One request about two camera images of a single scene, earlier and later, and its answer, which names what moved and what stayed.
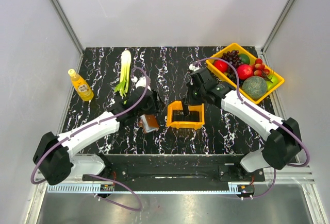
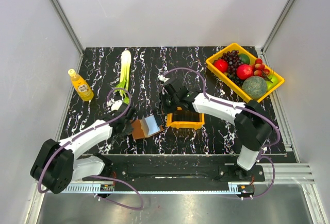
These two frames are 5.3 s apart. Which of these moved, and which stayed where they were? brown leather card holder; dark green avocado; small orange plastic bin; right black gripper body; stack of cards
Moved: right black gripper body; brown leather card holder
Stayed: dark green avocado; stack of cards; small orange plastic bin
